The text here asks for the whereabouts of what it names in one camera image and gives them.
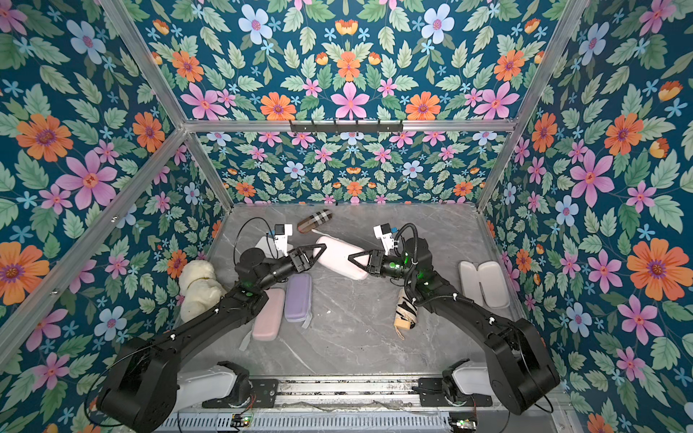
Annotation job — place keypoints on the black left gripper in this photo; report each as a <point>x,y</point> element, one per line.
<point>309,260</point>

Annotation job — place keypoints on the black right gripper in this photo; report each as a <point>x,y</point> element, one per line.
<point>373,264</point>

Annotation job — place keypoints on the pink-edged grey case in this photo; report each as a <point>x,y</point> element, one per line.
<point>335,258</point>

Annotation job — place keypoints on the beige black striped umbrella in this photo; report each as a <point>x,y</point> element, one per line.
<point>406,315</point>

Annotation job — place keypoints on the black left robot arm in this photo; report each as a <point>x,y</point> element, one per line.
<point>140,389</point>

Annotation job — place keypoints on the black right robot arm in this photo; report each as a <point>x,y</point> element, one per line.
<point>518,370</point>

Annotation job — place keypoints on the closed white umbrella case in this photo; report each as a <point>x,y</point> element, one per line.
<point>268,246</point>

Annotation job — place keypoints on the cream plush teddy bear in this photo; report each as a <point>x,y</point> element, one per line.
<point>199,288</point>

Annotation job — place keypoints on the white ventilation grille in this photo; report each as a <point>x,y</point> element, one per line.
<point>306,422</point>

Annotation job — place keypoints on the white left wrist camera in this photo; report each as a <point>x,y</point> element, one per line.
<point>281,235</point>

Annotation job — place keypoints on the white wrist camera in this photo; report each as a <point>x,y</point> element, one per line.
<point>384,233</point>
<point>281,235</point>

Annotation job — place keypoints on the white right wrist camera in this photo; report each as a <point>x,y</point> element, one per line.
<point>384,233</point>

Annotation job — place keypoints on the metal hook rail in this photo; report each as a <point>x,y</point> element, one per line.
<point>338,127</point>

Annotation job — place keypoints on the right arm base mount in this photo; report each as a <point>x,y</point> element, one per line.
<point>465,384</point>

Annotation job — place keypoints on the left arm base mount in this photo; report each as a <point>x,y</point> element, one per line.
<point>226,385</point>

